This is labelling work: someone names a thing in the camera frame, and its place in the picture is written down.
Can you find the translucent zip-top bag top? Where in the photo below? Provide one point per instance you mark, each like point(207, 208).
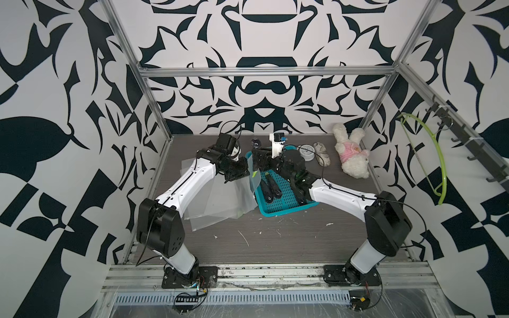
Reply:
point(221, 199)

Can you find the teal plastic basket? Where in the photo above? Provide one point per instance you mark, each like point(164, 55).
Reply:
point(287, 204)

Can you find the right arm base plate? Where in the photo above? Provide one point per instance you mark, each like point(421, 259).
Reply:
point(348, 275)

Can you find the black wall hook rack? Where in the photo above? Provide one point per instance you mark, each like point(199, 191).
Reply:
point(466, 136)

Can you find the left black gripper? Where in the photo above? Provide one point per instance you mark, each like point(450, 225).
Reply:
point(242, 170)

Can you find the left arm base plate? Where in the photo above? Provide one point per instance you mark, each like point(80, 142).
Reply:
point(201, 276)

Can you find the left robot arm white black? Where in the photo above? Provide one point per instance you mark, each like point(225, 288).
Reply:
point(160, 227)

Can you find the white plush bunny pink shirt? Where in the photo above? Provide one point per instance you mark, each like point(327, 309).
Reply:
point(354, 159)

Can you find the dark eggplant three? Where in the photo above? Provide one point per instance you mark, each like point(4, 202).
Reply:
point(274, 188)

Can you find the dark eggplant two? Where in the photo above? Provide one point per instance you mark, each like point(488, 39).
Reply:
point(266, 192)

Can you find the dark eggplant five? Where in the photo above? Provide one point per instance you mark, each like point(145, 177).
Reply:
point(298, 194)

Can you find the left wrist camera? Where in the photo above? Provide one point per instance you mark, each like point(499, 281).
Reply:
point(227, 144)

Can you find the translucent zip-top bag bottom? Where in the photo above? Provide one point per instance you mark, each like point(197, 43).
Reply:
point(203, 221)

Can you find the aluminium frame rail front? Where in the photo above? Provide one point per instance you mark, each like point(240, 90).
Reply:
point(394, 275)

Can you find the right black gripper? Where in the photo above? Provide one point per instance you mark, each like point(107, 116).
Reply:
point(266, 157)

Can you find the small white round clock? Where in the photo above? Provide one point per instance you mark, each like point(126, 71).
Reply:
point(307, 152)

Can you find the green plastic hanger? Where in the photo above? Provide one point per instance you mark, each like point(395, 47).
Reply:
point(439, 190)

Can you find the translucent zip-top bag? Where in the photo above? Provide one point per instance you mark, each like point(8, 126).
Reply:
point(221, 199)
point(203, 221)

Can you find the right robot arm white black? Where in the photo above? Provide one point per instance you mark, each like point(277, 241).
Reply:
point(387, 225)

